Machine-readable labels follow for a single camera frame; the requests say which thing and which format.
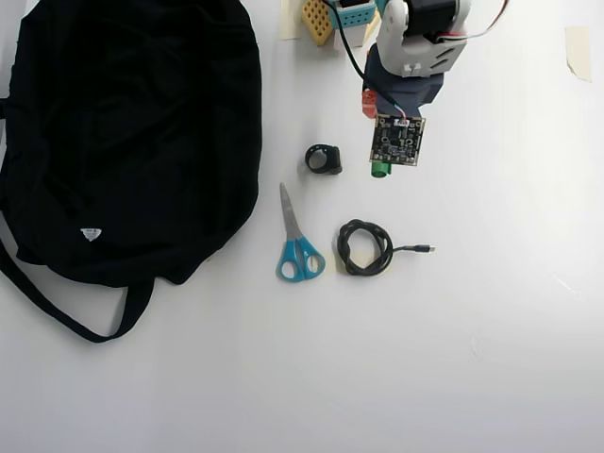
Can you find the large beige masking tape piece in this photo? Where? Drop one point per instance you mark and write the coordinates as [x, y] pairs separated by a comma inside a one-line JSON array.
[[578, 49]]

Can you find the beige masking tape strip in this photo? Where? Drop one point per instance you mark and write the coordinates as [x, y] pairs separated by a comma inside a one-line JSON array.
[[290, 19]]

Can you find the yellow perforated robot base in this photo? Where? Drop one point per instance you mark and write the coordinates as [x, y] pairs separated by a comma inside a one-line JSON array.
[[317, 21]]

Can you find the black fabric bag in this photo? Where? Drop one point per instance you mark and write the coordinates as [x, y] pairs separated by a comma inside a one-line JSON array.
[[118, 141]]

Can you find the white teal grey robot arm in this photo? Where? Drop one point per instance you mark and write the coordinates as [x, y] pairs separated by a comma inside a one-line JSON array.
[[394, 33]]

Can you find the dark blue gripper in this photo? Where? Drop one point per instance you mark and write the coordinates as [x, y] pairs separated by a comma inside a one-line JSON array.
[[369, 105]]

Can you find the bare camera circuit board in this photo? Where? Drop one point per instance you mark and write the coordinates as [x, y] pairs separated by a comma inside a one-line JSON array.
[[397, 139]]

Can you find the green and black marker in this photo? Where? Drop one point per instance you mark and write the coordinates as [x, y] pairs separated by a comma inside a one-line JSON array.
[[381, 171]]

